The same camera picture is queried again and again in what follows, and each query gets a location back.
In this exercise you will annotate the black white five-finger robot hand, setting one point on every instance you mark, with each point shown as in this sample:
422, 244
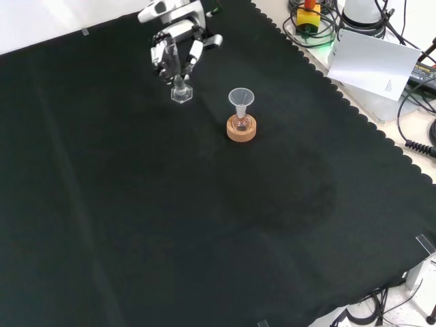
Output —
157, 54

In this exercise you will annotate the clear graduated cylinder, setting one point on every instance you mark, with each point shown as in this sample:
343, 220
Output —
181, 93

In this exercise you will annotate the clear round-bottom flask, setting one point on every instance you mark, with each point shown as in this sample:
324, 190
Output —
241, 122

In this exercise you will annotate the clear tape piece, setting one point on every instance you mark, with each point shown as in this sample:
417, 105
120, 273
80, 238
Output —
426, 243
263, 323
85, 32

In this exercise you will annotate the clear plastic funnel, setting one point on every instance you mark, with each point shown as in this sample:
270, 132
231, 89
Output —
240, 96

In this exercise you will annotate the black cloth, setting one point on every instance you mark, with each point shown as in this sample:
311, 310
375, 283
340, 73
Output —
136, 204

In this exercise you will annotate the yellow stop button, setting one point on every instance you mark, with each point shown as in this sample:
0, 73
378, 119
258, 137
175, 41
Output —
308, 18

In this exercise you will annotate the white paper card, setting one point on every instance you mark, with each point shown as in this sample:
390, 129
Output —
371, 64

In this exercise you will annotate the clear pale board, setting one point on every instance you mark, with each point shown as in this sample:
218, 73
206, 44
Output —
381, 105

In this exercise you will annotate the black power adapter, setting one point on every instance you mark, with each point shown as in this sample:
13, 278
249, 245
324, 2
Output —
424, 73

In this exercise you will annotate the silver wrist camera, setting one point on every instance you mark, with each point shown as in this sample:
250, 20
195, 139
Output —
214, 41

